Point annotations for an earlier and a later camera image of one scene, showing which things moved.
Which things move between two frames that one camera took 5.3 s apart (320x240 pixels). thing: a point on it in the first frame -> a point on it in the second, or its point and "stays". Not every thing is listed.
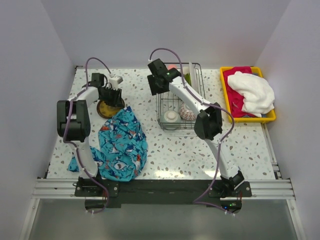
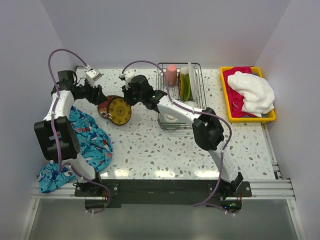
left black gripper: [117, 100] -> [96, 96]
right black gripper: [154, 90] -> [126, 93]
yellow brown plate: [108, 111] -> [119, 111]
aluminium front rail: [53, 188] stays
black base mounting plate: [118, 192] stays
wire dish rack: [173, 112] stays
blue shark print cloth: [123, 148] -> [94, 145]
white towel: [259, 95] stays
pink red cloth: [236, 98] stays
